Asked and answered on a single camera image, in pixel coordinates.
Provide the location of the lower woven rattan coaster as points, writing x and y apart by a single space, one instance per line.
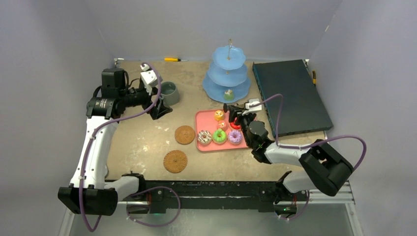
175 161

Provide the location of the woven rattan coaster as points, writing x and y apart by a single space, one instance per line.
175 161
184 134

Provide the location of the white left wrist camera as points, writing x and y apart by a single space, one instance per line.
148 78

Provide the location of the purple frosted donut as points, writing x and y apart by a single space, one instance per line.
235 137

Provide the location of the yellow tool at right wall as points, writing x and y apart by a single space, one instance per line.
314 78

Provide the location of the black aluminium base frame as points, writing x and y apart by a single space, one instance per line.
263 196

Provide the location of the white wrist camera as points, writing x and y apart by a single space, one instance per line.
252 106
148 78

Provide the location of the red frosted donut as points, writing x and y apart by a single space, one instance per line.
234 125

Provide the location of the pink rectangular tray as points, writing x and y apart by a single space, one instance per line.
204 120

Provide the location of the blue three-tier cake stand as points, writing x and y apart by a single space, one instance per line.
227 70

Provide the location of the green cupcake with cream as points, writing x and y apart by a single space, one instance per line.
228 95

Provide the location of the dark teal flat box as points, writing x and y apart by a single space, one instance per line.
302 110

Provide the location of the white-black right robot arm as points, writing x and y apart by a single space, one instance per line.
323 167

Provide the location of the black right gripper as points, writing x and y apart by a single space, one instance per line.
240 118

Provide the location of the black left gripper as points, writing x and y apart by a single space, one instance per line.
157 111

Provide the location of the chocolate drizzle white donut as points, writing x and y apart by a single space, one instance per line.
204 137

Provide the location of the upper woven rattan coaster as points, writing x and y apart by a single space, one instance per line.
184 134

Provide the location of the grey-green ceramic mug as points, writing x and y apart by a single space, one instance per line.
170 93

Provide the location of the yellow cupcake with cream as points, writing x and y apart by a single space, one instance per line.
219 115

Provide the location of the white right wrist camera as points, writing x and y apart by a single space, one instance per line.
252 106

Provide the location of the pink cupcake with cream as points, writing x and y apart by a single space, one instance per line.
222 125

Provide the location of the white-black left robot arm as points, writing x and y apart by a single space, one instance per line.
104 111

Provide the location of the green frosted donut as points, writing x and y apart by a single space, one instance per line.
219 136

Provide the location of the yellow-handled screwdriver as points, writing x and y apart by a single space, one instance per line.
174 59

